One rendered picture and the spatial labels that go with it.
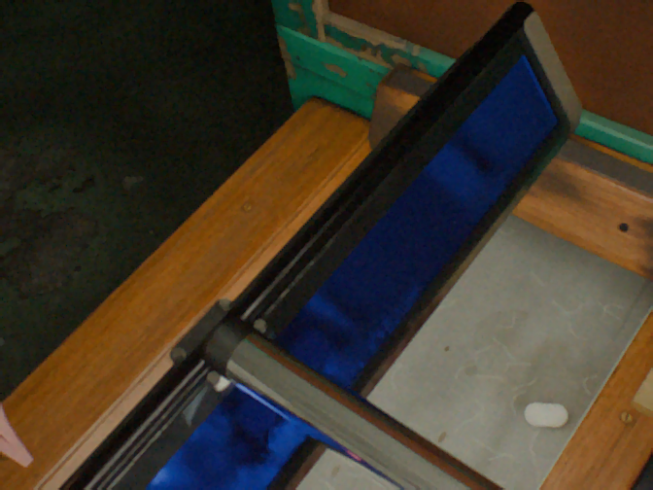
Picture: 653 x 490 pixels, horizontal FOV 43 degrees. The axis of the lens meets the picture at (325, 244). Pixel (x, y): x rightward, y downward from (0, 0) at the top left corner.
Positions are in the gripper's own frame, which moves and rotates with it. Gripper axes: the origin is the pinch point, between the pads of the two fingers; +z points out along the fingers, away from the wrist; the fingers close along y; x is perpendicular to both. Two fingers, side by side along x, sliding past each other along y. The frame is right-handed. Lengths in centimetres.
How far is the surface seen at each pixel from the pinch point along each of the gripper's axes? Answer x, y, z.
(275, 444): -29.8, 6.5, 5.1
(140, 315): 13.5, 15.7, -0.5
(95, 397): 11.8, 7.6, 1.8
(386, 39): 1.4, 48.1, -3.7
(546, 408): -7.6, 29.2, 26.5
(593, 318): -5.4, 39.9, 26.5
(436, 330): 1.3, 31.1, 18.3
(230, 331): -32.5, 7.8, 0.1
